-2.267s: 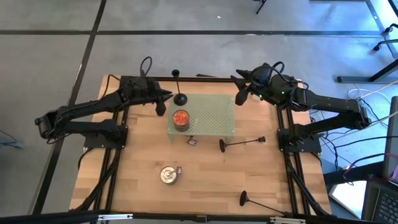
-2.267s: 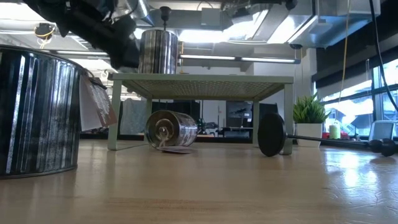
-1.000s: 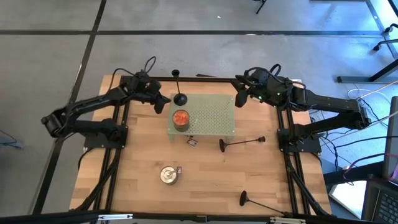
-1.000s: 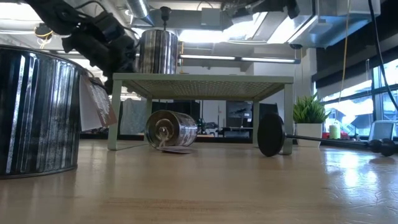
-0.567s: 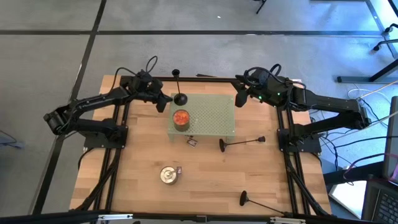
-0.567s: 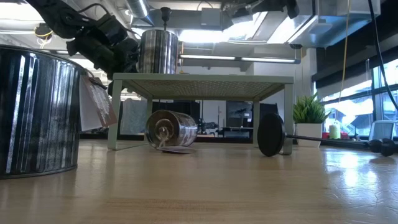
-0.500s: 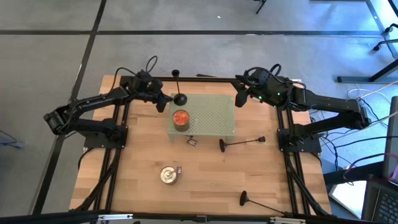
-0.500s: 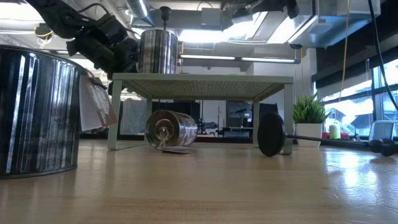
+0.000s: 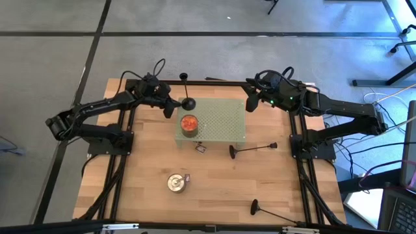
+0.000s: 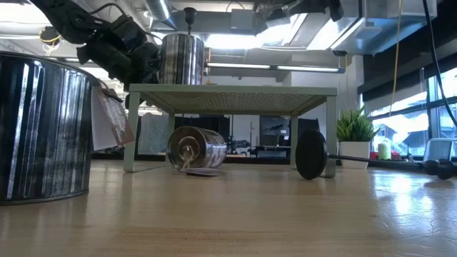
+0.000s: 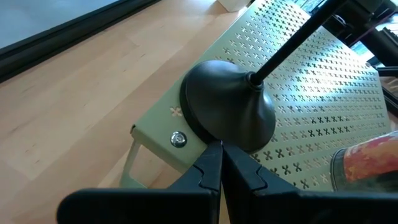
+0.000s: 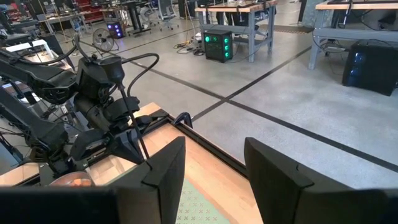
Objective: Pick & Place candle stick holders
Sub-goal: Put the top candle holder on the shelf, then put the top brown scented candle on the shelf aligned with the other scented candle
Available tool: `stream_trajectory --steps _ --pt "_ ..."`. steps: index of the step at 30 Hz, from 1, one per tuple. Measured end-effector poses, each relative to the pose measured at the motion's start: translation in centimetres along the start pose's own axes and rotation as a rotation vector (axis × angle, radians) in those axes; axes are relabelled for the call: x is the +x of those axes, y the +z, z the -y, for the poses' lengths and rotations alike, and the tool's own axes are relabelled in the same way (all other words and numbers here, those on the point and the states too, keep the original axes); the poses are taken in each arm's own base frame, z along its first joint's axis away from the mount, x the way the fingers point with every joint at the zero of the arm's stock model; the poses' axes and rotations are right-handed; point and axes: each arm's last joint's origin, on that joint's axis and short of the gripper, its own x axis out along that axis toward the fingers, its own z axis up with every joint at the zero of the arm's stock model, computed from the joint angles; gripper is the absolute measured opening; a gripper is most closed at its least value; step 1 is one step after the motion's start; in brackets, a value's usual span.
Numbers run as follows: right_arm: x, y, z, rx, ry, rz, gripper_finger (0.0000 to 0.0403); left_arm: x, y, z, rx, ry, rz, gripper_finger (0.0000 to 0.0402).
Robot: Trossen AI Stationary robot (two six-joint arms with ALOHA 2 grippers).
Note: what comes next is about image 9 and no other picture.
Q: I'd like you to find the tin with orange candle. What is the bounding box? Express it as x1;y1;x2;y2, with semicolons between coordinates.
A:
179;114;200;138

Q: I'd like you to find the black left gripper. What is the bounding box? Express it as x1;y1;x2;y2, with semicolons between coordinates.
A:
142;84;182;120

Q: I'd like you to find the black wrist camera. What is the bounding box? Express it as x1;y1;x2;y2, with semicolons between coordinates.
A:
141;73;163;90
259;71;282;89

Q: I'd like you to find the black aluminium table frame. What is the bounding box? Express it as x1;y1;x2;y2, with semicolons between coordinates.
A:
73;79;347;228

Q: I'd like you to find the grey floor object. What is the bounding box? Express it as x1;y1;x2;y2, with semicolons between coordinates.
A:
0;142;27;157

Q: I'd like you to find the grey monitor edge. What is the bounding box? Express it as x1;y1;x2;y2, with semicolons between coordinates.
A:
400;99;416;188

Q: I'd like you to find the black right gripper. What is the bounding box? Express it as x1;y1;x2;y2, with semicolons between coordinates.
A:
245;77;293;113

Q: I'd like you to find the dark laptop keyboard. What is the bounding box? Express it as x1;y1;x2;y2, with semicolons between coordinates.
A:
378;188;416;234

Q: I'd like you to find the silver ribbed lidded candle tin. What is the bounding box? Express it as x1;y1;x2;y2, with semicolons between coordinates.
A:
166;173;188;194

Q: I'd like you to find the black aluminium crossbeam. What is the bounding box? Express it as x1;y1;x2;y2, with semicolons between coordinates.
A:
0;220;416;234

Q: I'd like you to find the black chair base with castors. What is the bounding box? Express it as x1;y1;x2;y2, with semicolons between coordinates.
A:
389;24;416;55

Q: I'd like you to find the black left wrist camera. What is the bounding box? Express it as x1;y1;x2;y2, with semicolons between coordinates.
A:
141;73;163;90

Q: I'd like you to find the white sheet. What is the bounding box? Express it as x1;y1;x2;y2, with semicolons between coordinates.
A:
343;188;384;228

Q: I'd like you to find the green perforated metal rack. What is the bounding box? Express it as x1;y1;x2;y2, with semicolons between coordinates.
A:
174;96;247;150

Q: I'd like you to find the black chair leg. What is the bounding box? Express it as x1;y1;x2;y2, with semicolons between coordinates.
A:
265;0;280;16

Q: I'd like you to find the silver metal bracket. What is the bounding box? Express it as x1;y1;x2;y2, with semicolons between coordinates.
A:
102;222;140;231
281;226;320;234

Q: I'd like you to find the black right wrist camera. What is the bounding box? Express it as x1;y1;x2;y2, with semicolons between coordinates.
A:
259;71;282;89

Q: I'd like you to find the black metal candlestick holder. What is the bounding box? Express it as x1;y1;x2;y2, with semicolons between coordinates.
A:
249;198;306;228
178;72;197;111
228;141;279;160

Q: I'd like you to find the black desk foot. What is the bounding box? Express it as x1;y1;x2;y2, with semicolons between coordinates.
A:
352;60;416;88

